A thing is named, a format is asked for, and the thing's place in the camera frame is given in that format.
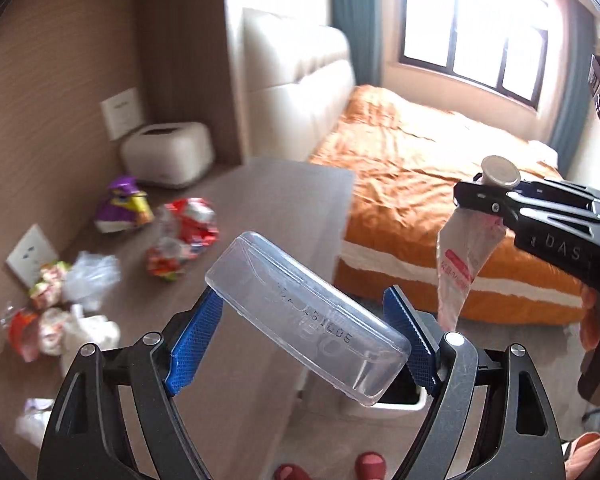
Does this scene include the clear plastic case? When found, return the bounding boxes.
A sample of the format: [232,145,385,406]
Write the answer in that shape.
[205,231,412,405]

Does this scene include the crumpled white paper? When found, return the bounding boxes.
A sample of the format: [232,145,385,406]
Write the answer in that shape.
[15,398,57,447]

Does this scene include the white wall socket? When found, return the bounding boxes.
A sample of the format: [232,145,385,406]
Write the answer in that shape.
[6,225,60,286]
[100,87,144,141]

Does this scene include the red white snack wrapper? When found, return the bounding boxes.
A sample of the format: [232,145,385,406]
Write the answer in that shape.
[146,197,219,282]

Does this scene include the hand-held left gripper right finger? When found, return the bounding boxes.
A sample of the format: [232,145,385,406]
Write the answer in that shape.
[382,286,566,480]

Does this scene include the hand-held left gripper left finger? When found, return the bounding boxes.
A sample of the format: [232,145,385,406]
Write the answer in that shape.
[39,287,224,480]

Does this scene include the white trash bin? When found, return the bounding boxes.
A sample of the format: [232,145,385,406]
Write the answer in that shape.
[342,385,429,419]

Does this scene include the beige padded headboard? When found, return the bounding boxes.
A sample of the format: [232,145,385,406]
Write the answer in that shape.
[240,7,357,163]

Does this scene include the bed with orange cover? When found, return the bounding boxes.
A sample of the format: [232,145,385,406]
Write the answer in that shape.
[307,84,590,327]

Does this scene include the green red snack wrapper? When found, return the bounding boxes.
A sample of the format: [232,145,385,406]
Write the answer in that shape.
[28,260,72,309]

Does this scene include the white tissue box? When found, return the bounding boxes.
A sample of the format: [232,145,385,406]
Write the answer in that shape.
[120,121,216,189]

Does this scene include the clear plastic bag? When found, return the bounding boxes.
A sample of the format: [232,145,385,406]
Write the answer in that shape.
[61,252,122,312]

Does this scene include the red clear snack wrapper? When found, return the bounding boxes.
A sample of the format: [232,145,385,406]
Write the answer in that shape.
[0,305,47,362]

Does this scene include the crumpled white tissue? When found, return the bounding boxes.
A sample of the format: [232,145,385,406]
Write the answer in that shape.
[39,305,122,367]

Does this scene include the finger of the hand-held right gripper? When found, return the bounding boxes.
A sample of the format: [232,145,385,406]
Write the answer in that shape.
[454,156,600,222]

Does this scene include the purple snack packet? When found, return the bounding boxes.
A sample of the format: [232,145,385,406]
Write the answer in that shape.
[94,176,155,233]

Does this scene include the teal curtain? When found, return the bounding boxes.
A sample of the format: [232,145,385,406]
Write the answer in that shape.
[549,0,600,177]
[330,0,402,87]

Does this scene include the dark framed window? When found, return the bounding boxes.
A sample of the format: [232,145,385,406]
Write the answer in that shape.
[398,0,552,110]

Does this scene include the person's feet in red slippers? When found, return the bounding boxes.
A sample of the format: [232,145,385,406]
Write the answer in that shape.
[564,432,600,480]

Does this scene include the white pink plastic wrapper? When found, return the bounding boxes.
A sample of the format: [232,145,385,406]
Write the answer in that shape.
[436,209,506,333]

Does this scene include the person's right hand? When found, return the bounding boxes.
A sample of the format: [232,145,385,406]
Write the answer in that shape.
[580,286,600,353]

